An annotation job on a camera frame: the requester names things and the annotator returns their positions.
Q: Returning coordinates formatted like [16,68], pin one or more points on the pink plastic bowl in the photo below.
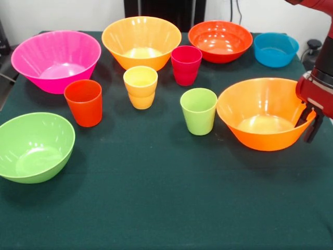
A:
[52,52]

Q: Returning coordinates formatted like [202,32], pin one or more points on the red plastic bowl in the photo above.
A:
[221,39]

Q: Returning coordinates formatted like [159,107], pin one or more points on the blue plastic bowl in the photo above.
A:
[275,44]

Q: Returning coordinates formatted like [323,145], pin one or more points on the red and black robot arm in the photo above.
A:
[326,57]

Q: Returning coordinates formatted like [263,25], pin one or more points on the orange plastic bowl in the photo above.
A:
[260,99]
[140,36]

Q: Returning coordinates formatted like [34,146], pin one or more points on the red plastic cup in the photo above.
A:
[83,109]

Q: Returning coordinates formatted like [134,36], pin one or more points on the crimson plastic cup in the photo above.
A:
[186,70]

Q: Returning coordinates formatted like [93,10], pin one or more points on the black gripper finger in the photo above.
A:
[311,134]
[303,118]

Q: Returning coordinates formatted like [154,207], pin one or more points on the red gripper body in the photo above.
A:
[317,99]

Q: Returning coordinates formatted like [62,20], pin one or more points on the yellow plastic cup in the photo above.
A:
[140,91]

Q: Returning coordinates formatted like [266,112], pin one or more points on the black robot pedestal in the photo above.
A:
[161,10]

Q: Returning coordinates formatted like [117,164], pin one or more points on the green plastic bowl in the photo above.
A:
[33,140]

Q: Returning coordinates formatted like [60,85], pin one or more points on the dark green tablecloth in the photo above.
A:
[166,195]

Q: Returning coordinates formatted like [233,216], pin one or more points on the green plastic cup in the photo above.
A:
[197,117]

